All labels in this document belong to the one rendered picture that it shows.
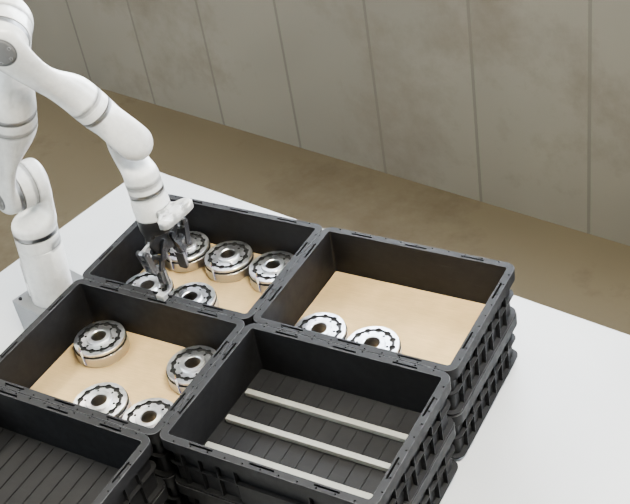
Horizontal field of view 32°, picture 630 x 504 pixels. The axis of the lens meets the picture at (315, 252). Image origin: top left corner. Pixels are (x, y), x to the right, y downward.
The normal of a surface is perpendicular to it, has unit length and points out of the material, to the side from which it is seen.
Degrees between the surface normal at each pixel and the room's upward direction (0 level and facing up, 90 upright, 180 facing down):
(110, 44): 90
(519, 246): 0
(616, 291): 0
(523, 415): 0
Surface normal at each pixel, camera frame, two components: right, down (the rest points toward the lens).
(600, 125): -0.61, 0.55
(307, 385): -0.15, -0.78
